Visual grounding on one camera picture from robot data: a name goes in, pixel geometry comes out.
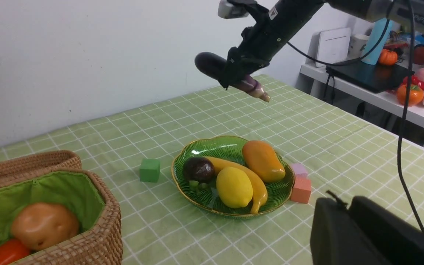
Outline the small orange toy pumpkin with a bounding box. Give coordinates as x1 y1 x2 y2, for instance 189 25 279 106
378 49 399 66

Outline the woven rattan basket green lining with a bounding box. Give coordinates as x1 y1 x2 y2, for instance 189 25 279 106
0 168 123 265

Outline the orange toy mango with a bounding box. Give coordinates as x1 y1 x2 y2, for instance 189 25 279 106
242 140 286 183

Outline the red toy apple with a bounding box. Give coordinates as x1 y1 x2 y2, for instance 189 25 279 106
413 44 424 65

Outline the white router box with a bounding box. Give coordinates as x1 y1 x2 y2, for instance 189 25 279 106
316 27 351 64

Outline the brown toy potato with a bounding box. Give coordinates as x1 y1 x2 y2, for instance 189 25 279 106
10 202 80 251

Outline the yellow toy banana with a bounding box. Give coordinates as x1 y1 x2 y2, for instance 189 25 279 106
205 156 268 215

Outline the white side table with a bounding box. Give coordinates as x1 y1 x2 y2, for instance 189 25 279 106
300 63 424 146

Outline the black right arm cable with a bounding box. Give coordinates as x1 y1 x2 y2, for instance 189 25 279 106
286 0 424 234

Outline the black laptop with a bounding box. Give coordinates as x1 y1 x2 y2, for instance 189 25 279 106
326 59 414 93

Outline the orange toy bell pepper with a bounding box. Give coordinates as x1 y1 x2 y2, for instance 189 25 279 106
396 84 424 107

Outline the green leaf-shaped glass plate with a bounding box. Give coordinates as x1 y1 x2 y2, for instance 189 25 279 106
170 135 296 220

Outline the green checkered tablecloth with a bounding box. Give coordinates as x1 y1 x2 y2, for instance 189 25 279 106
0 74 417 265

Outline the blue cylinder bottle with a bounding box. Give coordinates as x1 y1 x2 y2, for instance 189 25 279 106
361 18 393 65

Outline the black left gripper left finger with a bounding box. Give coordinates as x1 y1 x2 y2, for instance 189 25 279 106
310 198 390 265

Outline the salmon foam cube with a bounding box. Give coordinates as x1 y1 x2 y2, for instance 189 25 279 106
289 177 312 204

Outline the yellow toy lemon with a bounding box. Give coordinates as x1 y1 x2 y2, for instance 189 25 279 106
216 167 254 209

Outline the pink foam cube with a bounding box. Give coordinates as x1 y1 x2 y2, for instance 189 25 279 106
290 163 308 179

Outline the white mug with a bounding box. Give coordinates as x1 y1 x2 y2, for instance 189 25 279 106
348 34 370 58

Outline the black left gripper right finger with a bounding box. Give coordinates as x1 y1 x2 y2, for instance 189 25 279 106
349 196 424 265

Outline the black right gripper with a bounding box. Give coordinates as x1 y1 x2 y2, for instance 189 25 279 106
218 0 325 89

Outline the green foam cube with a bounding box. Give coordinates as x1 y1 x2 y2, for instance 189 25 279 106
139 158 160 183

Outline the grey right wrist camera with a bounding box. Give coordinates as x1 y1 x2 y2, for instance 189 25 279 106
217 0 257 20

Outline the orange toy carrot with leaves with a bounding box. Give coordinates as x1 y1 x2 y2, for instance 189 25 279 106
0 238 31 265

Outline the purple toy eggplant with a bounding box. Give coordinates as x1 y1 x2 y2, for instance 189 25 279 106
194 52 271 103

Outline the purple toy mangosteen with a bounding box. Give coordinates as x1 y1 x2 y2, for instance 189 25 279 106
182 157 216 183

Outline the red toy chili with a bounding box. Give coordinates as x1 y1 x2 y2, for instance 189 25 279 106
401 75 424 91

